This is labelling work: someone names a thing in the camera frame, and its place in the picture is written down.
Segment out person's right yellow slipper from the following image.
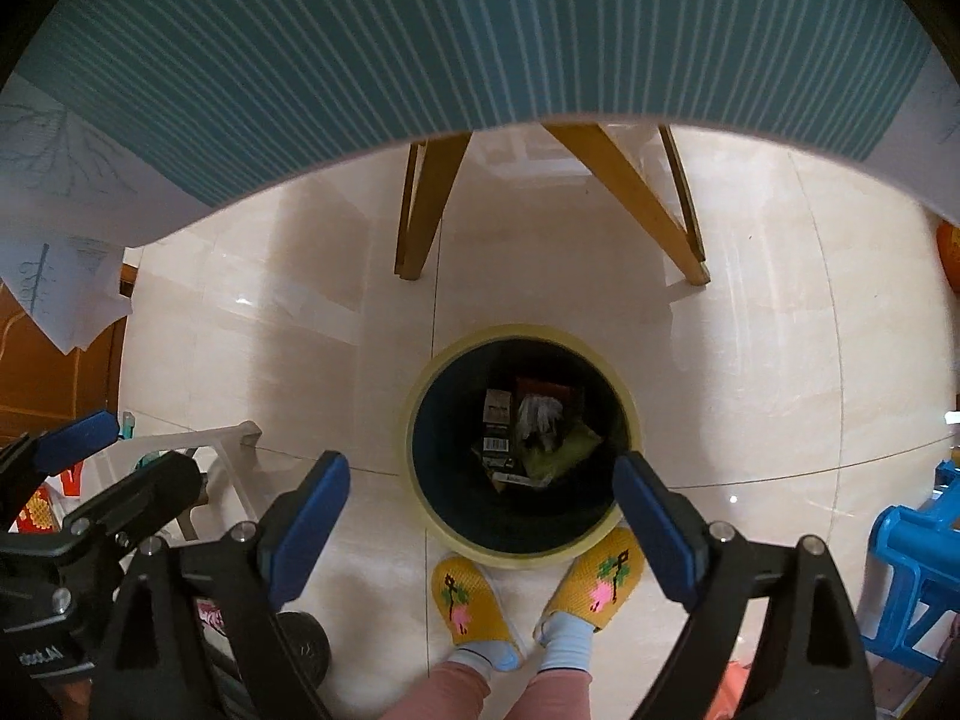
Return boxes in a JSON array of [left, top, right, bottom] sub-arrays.
[[534, 527, 646, 635]]

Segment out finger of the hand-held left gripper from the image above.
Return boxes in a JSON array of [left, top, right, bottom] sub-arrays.
[[0, 411, 121, 535], [64, 452, 203, 565]]

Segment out person's left yellow slipper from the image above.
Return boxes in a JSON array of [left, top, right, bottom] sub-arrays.
[[431, 553, 526, 672]]

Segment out person's leg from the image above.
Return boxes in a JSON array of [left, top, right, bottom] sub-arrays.
[[382, 641, 511, 720], [517, 611, 601, 720]]

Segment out red gift box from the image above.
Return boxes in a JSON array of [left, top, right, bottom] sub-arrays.
[[15, 457, 87, 533]]

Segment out dark green box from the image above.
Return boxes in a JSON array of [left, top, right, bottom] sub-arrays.
[[471, 427, 542, 490]]

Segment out white plastic stool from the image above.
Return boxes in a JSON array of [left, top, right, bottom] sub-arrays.
[[112, 420, 263, 541]]

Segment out black weight plate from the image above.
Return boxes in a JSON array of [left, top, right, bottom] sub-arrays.
[[274, 611, 331, 691]]

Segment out person's left leg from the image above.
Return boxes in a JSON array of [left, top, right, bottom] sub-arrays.
[[382, 641, 511, 720]]

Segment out white wrapper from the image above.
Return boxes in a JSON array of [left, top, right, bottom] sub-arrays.
[[516, 392, 572, 451]]

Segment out round trash bin yellow rim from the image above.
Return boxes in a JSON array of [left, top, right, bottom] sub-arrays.
[[405, 325, 642, 569]]

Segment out person's right leg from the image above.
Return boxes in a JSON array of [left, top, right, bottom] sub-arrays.
[[517, 611, 601, 720]]

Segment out yellow-green foil pouch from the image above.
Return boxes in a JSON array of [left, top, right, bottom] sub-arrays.
[[521, 420, 605, 488]]

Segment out brown carton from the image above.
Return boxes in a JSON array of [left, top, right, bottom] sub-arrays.
[[482, 388, 518, 428]]

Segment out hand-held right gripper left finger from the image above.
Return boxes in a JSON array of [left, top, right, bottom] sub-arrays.
[[90, 451, 351, 720]]

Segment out tree print tablecloth teal stripe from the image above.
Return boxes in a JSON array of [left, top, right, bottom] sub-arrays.
[[0, 0, 960, 353]]

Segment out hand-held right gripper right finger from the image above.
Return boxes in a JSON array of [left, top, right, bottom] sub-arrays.
[[613, 451, 878, 720]]

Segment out wooden door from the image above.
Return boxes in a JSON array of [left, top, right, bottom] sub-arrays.
[[0, 262, 136, 443]]

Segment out blue plastic stool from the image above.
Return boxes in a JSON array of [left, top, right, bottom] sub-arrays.
[[862, 457, 960, 680]]

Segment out person's yellow slipper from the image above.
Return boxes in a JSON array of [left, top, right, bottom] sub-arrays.
[[431, 553, 526, 672], [534, 527, 646, 635]]

